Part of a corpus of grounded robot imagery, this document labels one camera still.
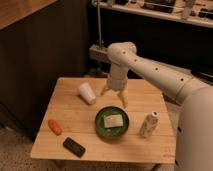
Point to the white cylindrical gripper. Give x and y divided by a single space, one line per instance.
117 79

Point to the small white patterned bottle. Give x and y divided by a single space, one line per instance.
149 124

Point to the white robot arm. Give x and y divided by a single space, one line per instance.
194 143

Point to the white sponge block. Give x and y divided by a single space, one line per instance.
113 121

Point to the green round plate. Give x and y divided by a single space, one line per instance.
115 132

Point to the white paper cup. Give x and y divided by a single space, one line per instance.
86 92

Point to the small wooden table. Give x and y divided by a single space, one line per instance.
73 112

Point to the black rectangular phone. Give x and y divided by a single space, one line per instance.
74 147

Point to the orange carrot toy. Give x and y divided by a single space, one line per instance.
55 128

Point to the dark wooden cabinet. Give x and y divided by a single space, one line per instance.
34 53

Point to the vertical metal pole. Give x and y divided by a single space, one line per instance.
100 41

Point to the grey metal shelf frame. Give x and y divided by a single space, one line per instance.
161 31

